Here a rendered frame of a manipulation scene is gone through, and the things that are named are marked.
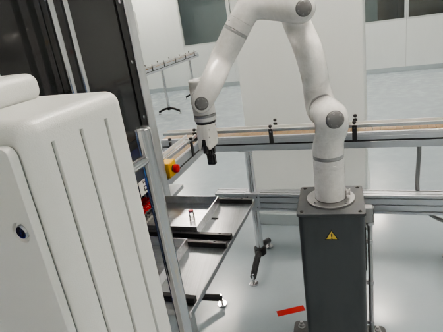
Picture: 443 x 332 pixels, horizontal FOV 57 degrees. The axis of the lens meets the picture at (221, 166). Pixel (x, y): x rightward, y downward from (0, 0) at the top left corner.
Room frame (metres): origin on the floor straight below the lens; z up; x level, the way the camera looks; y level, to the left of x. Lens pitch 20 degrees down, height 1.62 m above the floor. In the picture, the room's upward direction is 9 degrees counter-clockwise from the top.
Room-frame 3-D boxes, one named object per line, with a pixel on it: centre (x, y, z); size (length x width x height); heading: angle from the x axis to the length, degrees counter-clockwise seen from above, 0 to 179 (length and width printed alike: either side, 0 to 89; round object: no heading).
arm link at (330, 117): (1.46, -0.42, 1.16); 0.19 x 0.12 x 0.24; 179
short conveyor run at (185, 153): (2.11, 0.28, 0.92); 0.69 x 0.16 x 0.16; 158
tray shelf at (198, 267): (1.33, 0.23, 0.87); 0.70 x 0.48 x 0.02; 158
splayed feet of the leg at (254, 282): (2.38, -0.17, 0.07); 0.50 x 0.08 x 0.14; 158
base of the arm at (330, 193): (1.50, -0.42, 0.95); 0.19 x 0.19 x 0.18
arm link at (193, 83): (1.50, 0.03, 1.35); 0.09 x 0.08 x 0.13; 179
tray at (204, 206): (1.51, 0.24, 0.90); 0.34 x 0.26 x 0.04; 69
